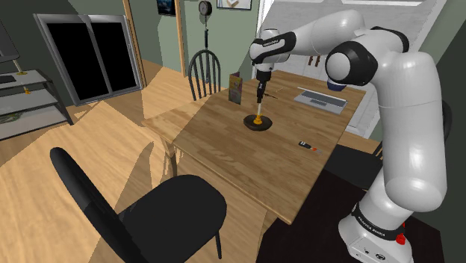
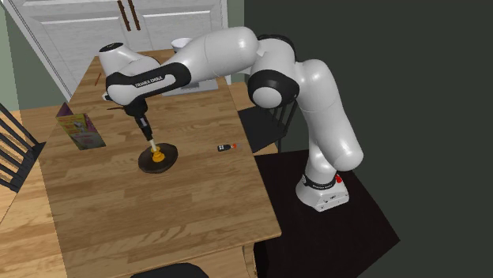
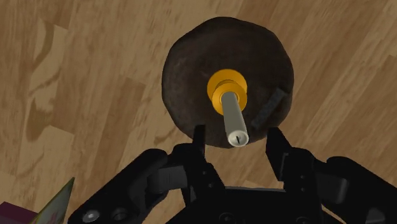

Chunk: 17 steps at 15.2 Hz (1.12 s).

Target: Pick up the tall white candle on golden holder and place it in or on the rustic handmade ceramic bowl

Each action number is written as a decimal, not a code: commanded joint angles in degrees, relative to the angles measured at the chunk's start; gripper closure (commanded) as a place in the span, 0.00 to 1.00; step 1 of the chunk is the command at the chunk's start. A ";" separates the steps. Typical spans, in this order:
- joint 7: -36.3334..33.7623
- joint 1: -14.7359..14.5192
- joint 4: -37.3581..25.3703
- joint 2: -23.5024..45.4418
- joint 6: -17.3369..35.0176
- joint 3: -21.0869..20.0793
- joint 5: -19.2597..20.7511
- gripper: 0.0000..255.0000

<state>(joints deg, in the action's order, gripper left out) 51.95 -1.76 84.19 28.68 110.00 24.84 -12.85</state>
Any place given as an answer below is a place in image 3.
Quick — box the dark purple box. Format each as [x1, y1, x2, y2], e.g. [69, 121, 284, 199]
[0, 201, 39, 224]

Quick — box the white candle in gold holder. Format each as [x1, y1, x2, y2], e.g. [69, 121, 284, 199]
[206, 68, 250, 148]

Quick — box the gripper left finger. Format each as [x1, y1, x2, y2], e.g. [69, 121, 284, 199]
[67, 124, 226, 224]

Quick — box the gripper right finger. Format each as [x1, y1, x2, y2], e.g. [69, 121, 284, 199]
[265, 127, 397, 224]

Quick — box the dark brown round cushion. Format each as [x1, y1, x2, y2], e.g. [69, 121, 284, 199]
[161, 16, 295, 149]

